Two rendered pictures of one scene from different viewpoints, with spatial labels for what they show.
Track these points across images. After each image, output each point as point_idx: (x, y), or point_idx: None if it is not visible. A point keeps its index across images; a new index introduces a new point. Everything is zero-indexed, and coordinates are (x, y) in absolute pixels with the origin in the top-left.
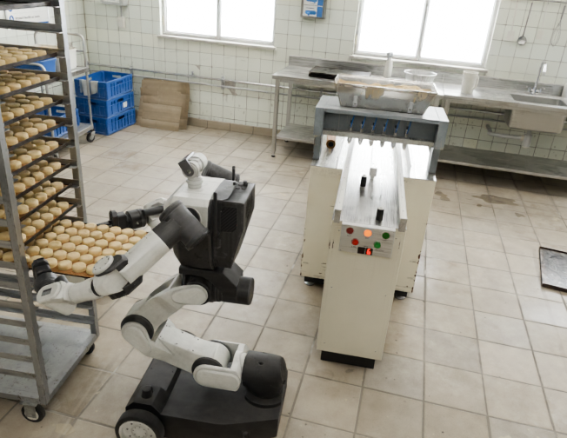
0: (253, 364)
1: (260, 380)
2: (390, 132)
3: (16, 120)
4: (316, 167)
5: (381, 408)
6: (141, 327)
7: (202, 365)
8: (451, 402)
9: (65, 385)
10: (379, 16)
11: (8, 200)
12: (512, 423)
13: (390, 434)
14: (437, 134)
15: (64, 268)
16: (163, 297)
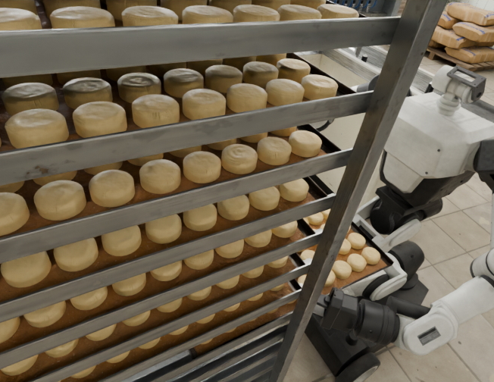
0: (408, 260)
1: (415, 269)
2: (354, 8)
3: (316, 74)
4: (301, 56)
5: (421, 237)
6: (348, 286)
7: (382, 285)
8: (441, 211)
9: None
10: None
11: (342, 239)
12: (473, 208)
13: (445, 252)
14: (395, 4)
15: (333, 281)
16: (381, 248)
